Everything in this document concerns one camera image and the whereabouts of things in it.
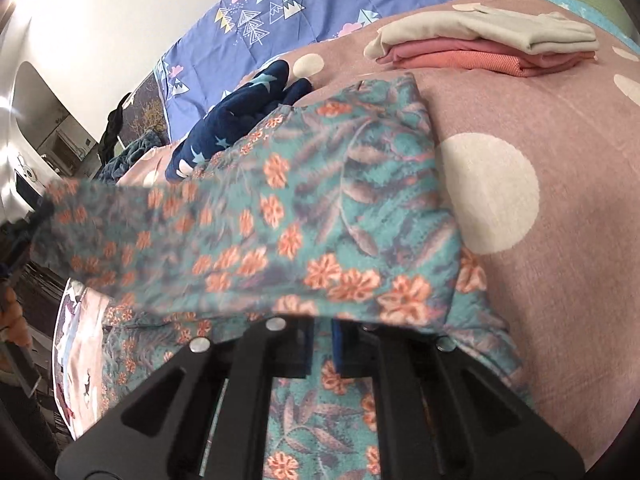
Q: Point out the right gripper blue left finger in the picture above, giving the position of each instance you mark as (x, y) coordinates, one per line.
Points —
(293, 346)

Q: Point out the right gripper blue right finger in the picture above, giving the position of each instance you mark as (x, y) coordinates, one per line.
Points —
(354, 348)

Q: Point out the teal floral shirt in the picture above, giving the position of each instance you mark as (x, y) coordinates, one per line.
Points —
(331, 210)

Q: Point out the person's left hand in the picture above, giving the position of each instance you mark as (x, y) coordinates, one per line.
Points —
(14, 327)

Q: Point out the navy star garment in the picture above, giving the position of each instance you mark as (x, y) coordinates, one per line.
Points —
(234, 116)

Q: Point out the dark teal fuzzy blanket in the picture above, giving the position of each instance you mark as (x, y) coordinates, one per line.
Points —
(117, 167)

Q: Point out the pink polka dot blanket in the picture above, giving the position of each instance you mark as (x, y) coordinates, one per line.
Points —
(542, 177)

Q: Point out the dark tree pattern pillow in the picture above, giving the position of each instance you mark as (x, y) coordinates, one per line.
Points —
(143, 112)

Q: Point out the blue tree pattern pillow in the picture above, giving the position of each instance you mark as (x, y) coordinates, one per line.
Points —
(236, 37)

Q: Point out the cream folded garment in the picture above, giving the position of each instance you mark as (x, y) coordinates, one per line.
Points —
(528, 33)

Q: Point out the light blue bed sheet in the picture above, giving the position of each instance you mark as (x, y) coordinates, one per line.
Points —
(598, 19)

